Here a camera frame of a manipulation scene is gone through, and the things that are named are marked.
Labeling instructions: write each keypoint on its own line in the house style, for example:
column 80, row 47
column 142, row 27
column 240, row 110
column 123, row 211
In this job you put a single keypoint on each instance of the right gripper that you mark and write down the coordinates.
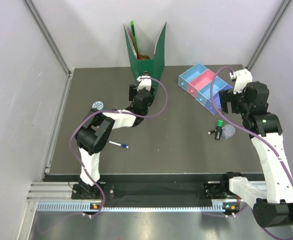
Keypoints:
column 227, row 96

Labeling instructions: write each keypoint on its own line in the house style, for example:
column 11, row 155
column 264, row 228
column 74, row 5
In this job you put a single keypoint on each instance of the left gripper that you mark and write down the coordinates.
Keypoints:
column 133, row 91

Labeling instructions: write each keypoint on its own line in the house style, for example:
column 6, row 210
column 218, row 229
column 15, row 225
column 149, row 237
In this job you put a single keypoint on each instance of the teal blue drawer box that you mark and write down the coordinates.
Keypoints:
column 203, row 95

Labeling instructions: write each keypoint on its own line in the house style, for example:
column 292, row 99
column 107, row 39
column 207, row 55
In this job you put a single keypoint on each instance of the green lever arch binder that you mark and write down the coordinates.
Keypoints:
column 141, row 63

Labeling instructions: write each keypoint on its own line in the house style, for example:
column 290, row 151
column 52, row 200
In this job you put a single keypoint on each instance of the pink drawer box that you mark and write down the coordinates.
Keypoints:
column 199, row 82

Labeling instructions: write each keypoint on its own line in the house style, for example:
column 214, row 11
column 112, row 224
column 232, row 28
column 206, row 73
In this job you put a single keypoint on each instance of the light blue drawer box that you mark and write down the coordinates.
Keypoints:
column 186, row 77

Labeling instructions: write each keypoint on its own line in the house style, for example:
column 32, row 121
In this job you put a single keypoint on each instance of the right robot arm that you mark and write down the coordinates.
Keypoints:
column 273, row 207

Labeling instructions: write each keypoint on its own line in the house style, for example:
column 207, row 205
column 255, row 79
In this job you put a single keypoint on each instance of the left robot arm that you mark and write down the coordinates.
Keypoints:
column 94, row 135

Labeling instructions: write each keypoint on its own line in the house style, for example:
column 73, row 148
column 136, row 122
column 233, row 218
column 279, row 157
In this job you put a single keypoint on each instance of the green highlighter marker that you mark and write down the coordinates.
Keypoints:
column 218, row 130

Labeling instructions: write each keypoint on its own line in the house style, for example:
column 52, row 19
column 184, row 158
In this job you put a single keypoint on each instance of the clear round clip container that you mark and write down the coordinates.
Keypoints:
column 228, row 131

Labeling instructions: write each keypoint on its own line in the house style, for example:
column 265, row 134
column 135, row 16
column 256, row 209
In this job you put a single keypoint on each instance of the round patterned tape roll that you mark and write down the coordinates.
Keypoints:
column 98, row 105

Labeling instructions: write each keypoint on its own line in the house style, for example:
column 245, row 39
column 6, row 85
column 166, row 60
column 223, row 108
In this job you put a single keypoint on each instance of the black white pen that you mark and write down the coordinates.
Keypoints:
column 211, row 132

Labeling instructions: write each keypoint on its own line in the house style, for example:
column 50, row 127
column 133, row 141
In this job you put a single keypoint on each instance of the blue white pen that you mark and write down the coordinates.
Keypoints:
column 118, row 144

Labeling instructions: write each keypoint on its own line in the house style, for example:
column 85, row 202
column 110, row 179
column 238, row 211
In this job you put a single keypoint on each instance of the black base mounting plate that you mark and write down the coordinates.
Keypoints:
column 163, row 190

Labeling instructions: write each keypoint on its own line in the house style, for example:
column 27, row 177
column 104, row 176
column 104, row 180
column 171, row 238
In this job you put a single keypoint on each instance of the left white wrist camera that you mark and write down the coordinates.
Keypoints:
column 144, row 82

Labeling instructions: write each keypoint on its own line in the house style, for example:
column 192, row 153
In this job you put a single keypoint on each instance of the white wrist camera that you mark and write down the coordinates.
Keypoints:
column 241, row 78
column 144, row 82

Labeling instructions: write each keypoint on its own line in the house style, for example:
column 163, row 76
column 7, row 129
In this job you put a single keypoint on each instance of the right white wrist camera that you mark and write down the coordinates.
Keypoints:
column 241, row 78

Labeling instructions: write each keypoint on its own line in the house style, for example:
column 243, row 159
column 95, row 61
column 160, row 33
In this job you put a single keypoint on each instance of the grey slotted cable duct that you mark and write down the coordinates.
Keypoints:
column 214, row 206

